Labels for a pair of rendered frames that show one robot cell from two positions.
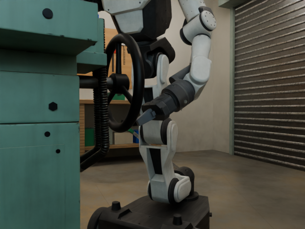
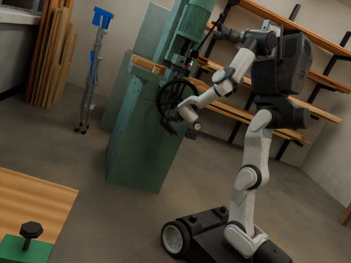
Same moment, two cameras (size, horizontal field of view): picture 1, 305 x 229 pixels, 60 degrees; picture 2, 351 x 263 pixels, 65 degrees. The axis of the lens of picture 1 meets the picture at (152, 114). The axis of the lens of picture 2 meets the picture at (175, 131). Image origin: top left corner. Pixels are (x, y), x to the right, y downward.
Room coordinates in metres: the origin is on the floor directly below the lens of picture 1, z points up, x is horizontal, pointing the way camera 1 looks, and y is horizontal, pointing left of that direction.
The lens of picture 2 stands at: (1.14, -1.63, 1.11)
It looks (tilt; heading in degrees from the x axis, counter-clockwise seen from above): 16 degrees down; 100
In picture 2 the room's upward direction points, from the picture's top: 24 degrees clockwise
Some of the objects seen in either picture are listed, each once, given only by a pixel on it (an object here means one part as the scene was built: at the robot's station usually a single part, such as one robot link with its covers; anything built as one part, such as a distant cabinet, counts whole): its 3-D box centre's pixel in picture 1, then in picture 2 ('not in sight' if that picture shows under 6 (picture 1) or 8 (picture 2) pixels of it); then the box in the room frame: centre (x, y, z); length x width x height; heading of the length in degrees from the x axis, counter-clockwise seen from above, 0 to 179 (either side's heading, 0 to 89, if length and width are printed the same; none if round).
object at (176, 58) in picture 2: not in sight; (178, 61); (0.60, 0.41, 1.03); 0.14 x 0.07 x 0.09; 121
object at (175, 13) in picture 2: not in sight; (176, 40); (0.46, 0.64, 1.16); 0.22 x 0.22 x 0.72; 31
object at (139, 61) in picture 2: not in sight; (175, 75); (0.63, 0.41, 0.92); 0.62 x 0.02 x 0.04; 31
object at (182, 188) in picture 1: (169, 187); (245, 236); (1.53, -0.10, 0.28); 0.21 x 0.20 x 0.13; 151
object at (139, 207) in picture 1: (166, 204); (235, 244); (1.50, -0.08, 0.19); 0.64 x 0.52 x 0.33; 151
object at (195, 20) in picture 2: not in sight; (196, 18); (0.61, 0.39, 1.35); 0.18 x 0.18 x 0.31
